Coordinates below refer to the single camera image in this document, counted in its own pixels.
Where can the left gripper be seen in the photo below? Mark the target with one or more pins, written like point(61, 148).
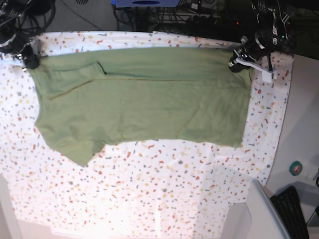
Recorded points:
point(256, 47)

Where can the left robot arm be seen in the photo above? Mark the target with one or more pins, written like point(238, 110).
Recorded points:
point(274, 33)

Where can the green t-shirt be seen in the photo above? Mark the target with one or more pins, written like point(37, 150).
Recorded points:
point(91, 99)

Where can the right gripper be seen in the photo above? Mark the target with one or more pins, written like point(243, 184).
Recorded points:
point(27, 55)

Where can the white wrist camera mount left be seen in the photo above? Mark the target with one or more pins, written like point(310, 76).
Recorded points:
point(267, 75)

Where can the green tape roll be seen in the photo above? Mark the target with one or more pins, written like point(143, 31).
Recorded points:
point(295, 168)

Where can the blue box at top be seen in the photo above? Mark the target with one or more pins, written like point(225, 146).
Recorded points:
point(146, 3)

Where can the grey plastic bin right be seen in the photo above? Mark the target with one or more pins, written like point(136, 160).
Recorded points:
point(265, 221)

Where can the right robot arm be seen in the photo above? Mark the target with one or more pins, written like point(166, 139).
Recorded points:
point(21, 21)

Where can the black keyboard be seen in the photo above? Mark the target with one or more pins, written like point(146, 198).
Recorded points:
point(287, 205)

